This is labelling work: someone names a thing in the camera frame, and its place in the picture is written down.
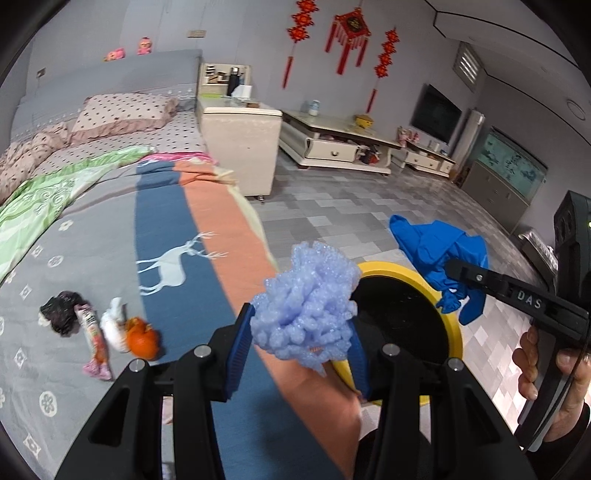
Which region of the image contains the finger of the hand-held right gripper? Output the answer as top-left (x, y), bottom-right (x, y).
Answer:
top-left (443, 258), bottom-right (507, 302)

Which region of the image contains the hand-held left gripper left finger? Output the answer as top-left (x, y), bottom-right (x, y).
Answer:
top-left (54, 302), bottom-right (257, 480)

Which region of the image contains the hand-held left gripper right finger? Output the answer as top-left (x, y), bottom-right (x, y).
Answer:
top-left (344, 318), bottom-right (539, 480)

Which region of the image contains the blue cloth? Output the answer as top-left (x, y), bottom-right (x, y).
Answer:
top-left (389, 213), bottom-right (489, 325)

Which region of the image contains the yellow rimmed black trash bin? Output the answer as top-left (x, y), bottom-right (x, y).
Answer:
top-left (332, 261), bottom-right (463, 407)

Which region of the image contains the small white tissue wad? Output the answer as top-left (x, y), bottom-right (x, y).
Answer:
top-left (99, 296), bottom-right (130, 354)

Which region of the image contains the white red snack packet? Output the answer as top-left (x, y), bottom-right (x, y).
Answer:
top-left (74, 305), bottom-right (114, 381)

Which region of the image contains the small black plastic bag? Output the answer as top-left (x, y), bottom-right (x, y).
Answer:
top-left (39, 291), bottom-right (90, 337)

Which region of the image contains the person's right forearm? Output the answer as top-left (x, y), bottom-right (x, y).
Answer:
top-left (517, 401), bottom-right (591, 480)

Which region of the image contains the person's right hand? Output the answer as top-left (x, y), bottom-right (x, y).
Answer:
top-left (512, 327), bottom-right (591, 441)

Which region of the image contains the grey fish tank cabinet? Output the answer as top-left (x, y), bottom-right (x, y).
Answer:
top-left (462, 161), bottom-right (529, 234)

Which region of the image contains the fish tank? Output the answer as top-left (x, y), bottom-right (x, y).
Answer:
top-left (475, 126), bottom-right (549, 201)

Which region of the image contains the small cream cabinet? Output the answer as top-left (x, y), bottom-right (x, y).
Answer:
top-left (392, 138), bottom-right (457, 175)

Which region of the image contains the white standing air conditioner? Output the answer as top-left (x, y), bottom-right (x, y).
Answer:
top-left (450, 108), bottom-right (486, 178)

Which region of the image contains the grey blue orange deer blanket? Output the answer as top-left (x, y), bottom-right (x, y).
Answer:
top-left (0, 159), bottom-right (365, 480)

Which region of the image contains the cream tv stand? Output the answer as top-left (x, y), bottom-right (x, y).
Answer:
top-left (279, 109), bottom-right (402, 175)

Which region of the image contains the cream nightstand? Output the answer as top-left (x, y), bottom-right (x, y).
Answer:
top-left (196, 62), bottom-right (283, 200)

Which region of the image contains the louvered vent window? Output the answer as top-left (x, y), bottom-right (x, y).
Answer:
top-left (452, 41), bottom-right (483, 90)

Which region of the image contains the green patterned quilt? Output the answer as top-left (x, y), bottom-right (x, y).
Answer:
top-left (0, 145), bottom-right (153, 282)

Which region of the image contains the pink polka dot pillow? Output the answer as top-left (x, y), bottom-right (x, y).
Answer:
top-left (69, 92), bottom-right (181, 146)

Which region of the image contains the red diamond tassel ornament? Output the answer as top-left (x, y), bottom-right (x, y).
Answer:
top-left (325, 7), bottom-right (372, 75)

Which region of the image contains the pink polka dot quilt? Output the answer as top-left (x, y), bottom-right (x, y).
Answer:
top-left (0, 120), bottom-right (75, 204)

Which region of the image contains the grey upholstered bed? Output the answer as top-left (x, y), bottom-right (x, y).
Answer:
top-left (0, 48), bottom-right (365, 480)

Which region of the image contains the wall television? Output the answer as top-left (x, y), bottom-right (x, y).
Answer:
top-left (410, 84), bottom-right (462, 145)

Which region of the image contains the long red knot string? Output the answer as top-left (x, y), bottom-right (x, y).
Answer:
top-left (367, 28), bottom-right (400, 114)
top-left (287, 0), bottom-right (320, 88)

